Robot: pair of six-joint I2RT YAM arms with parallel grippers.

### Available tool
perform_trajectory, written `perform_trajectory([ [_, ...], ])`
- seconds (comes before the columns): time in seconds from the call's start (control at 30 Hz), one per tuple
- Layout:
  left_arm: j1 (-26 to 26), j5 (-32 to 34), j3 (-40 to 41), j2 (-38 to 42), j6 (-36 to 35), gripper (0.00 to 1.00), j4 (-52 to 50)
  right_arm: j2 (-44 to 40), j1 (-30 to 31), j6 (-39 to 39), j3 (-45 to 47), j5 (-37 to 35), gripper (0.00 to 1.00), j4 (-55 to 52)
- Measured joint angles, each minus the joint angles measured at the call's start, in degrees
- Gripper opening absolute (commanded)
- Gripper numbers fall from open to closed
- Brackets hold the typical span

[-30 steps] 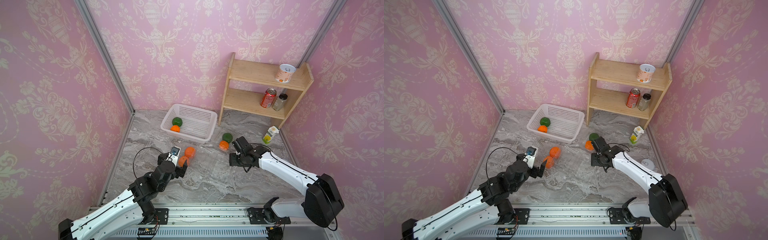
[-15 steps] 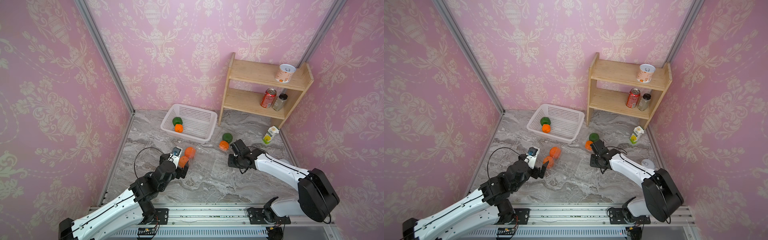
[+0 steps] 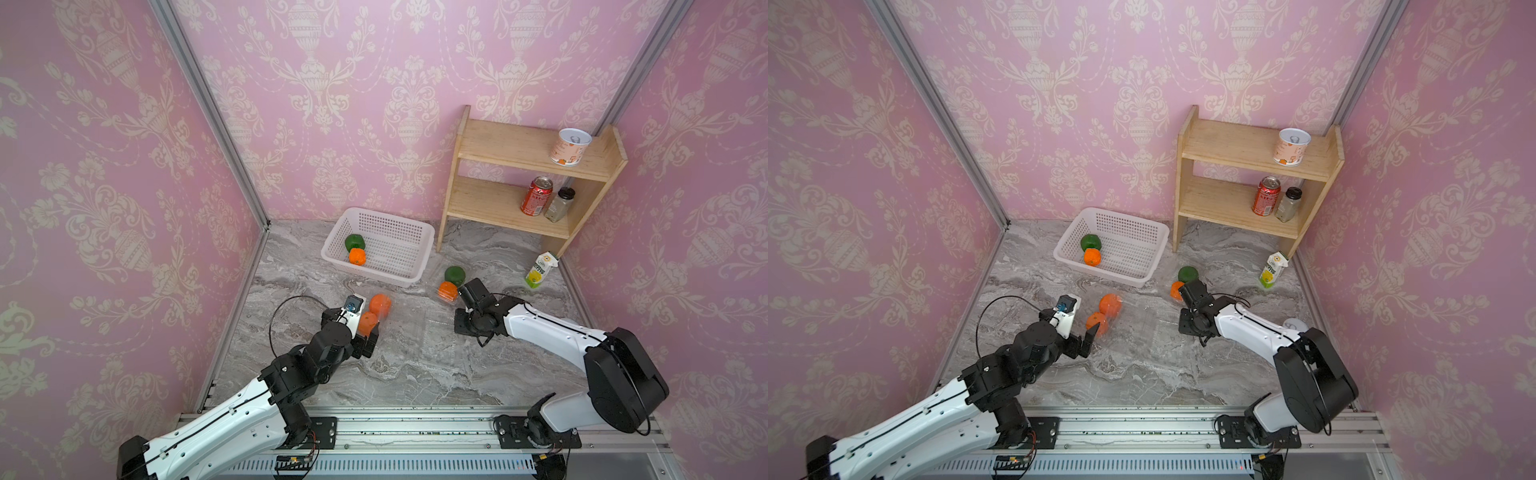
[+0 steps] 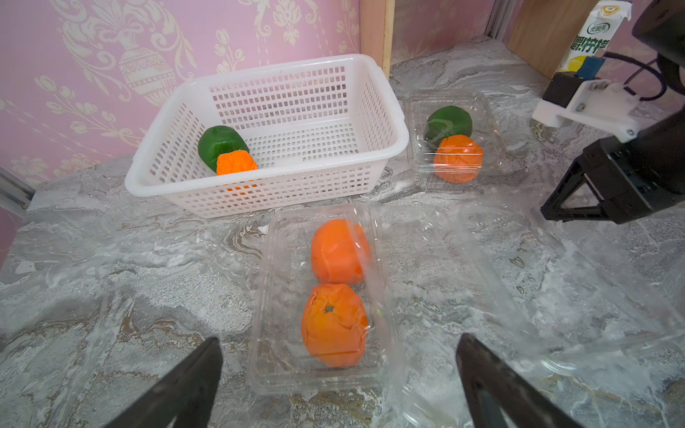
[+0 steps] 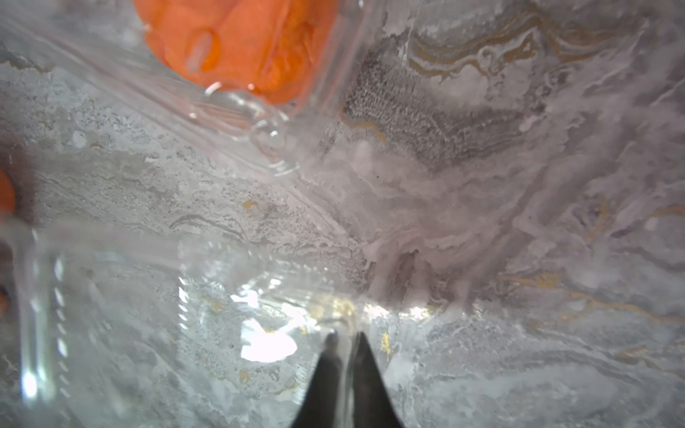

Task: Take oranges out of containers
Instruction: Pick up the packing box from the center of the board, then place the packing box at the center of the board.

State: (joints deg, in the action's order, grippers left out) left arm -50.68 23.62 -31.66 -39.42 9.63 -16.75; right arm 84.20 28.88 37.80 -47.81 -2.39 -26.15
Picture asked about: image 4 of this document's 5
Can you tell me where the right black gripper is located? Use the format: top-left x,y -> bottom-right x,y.
541,111 -> 684,224

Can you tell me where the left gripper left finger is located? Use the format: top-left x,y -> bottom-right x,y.
107,337 -> 223,427

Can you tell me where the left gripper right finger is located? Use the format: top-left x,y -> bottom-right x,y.
456,333 -> 581,428

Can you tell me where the clear clamshell container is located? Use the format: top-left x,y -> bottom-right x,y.
458,199 -> 684,372
245,200 -> 515,428
404,89 -> 521,193

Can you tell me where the orange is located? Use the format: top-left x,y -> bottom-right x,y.
310,219 -> 370,285
216,150 -> 259,176
433,135 -> 484,184
301,284 -> 369,368

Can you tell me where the green fruit container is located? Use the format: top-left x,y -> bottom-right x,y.
197,125 -> 250,172
424,105 -> 473,145

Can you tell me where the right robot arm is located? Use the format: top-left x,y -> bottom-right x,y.
533,1 -> 684,224

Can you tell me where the lemon drink carton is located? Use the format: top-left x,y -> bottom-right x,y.
557,1 -> 633,72

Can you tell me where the wooden two-tier shelf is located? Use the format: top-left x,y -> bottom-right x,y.
348,0 -> 596,78

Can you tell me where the white plastic basket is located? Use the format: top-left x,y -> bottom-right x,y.
125,53 -> 409,219

